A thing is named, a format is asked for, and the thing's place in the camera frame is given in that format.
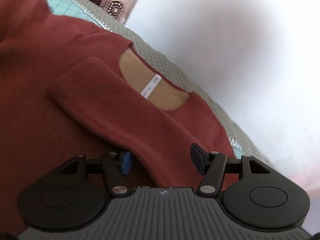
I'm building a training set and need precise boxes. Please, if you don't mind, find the patterned bed cover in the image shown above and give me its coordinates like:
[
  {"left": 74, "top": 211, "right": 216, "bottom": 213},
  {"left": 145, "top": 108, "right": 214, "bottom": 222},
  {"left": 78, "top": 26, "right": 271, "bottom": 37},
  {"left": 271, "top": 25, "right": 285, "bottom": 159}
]
[{"left": 47, "top": 0, "right": 274, "bottom": 167}]

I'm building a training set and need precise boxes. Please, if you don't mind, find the maroon red knit sweater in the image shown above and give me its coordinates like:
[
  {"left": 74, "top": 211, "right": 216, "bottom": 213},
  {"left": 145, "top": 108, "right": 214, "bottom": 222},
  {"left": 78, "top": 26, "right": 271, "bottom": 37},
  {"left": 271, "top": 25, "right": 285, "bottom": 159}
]
[{"left": 1, "top": 0, "right": 234, "bottom": 235}]

